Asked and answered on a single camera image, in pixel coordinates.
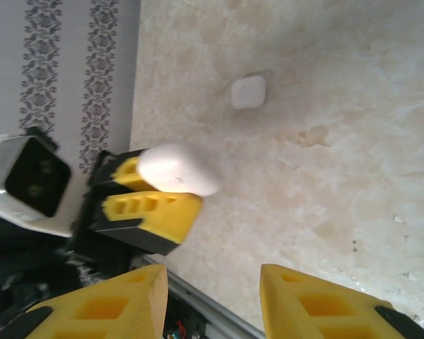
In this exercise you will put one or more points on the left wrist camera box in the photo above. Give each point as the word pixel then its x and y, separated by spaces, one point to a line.
pixel 32 176

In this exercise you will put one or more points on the aluminium side rail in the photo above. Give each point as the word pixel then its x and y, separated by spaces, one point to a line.
pixel 212 303

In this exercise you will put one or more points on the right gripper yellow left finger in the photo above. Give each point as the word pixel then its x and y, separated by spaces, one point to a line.
pixel 109 310

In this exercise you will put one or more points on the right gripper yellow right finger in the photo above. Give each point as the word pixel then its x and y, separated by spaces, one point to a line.
pixel 321 310

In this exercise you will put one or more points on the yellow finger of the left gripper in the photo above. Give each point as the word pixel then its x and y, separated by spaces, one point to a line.
pixel 162 219
pixel 123 173

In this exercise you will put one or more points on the white earbud charging case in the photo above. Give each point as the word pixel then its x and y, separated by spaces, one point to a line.
pixel 180 169
pixel 249 92

